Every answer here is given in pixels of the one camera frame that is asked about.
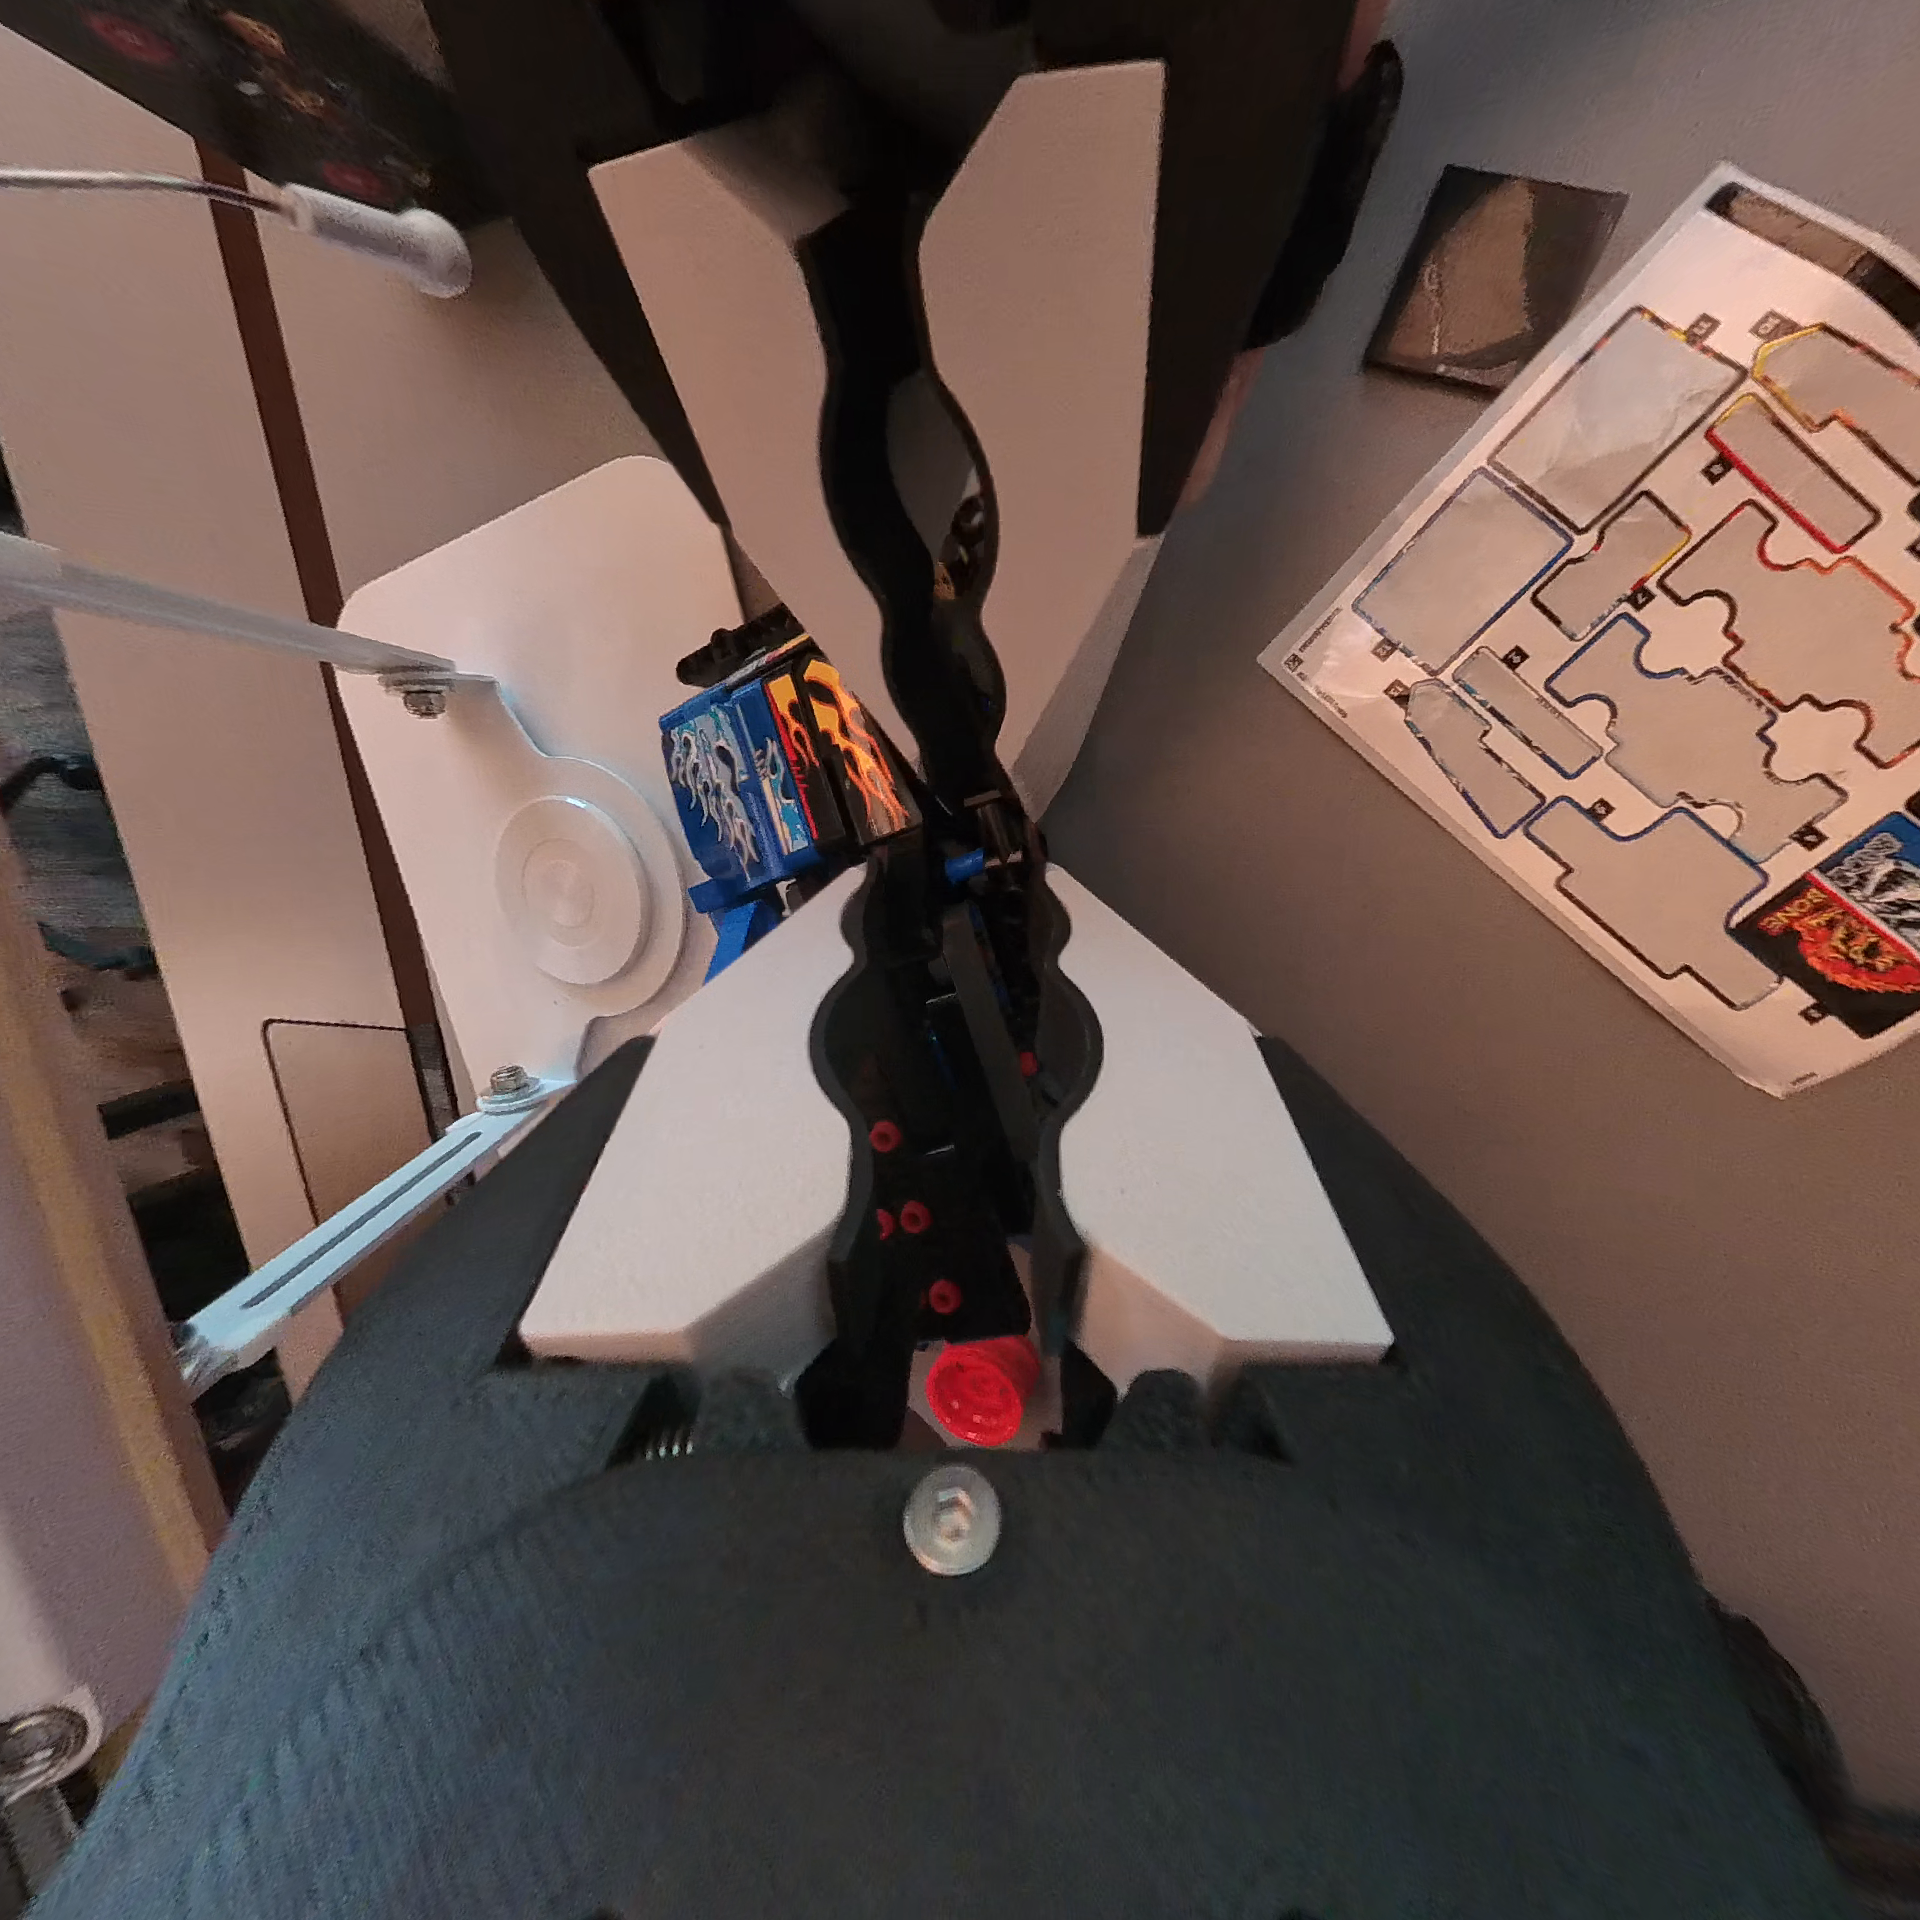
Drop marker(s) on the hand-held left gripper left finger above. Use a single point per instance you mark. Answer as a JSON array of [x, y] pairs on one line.
[[676, 1200]]

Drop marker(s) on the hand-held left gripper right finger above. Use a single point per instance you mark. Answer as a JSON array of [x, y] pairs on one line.
[[1230, 1200]]

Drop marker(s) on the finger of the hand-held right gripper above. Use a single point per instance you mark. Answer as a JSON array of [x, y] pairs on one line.
[[721, 299], [1066, 299]]

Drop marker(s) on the blue black toy brick truck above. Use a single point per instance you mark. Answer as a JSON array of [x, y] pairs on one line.
[[750, 780]]

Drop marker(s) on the red wheel rim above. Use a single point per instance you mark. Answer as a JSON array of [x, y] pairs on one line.
[[985, 1388]]

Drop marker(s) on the brick set box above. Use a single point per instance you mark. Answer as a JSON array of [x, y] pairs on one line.
[[300, 105]]

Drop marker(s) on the white book stand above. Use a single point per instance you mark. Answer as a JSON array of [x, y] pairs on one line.
[[495, 628]]

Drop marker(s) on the black square tile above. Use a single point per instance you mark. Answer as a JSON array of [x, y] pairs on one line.
[[1485, 284]]

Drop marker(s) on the sticker sheet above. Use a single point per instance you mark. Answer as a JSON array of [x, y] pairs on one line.
[[1651, 721]]

